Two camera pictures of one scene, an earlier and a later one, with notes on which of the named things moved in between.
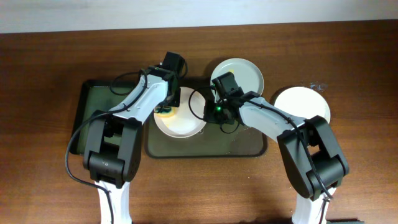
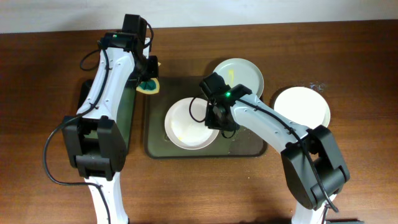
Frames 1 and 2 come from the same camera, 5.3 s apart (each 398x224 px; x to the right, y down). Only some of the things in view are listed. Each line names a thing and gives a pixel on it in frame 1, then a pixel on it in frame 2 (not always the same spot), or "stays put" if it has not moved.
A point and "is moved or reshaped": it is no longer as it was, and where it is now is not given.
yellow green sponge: x=167 y=115 is moved or reshaped
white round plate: x=188 y=120 is moved or reshaped
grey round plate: x=247 y=75 stays put
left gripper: x=177 y=102 to x=153 y=73
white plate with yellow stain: x=302 y=102 stays put
